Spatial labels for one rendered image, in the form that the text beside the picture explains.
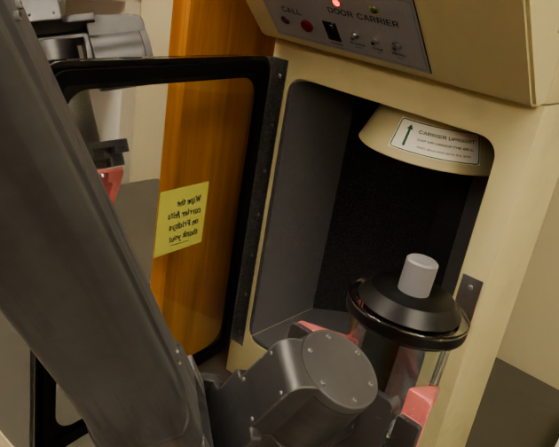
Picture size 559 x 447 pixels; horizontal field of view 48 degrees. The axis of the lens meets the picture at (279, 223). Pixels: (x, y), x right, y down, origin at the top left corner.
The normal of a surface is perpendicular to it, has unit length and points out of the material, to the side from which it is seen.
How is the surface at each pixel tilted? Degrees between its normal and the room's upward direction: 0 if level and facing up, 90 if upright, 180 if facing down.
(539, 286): 90
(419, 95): 90
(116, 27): 66
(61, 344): 112
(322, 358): 26
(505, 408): 0
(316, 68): 90
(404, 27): 135
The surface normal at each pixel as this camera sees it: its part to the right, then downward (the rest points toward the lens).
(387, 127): -0.73, -0.32
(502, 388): 0.16, -0.91
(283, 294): 0.73, 0.37
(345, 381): 0.51, -0.67
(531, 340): -0.66, 0.18
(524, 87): -0.58, 0.78
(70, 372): 0.17, 0.72
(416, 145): -0.40, -0.13
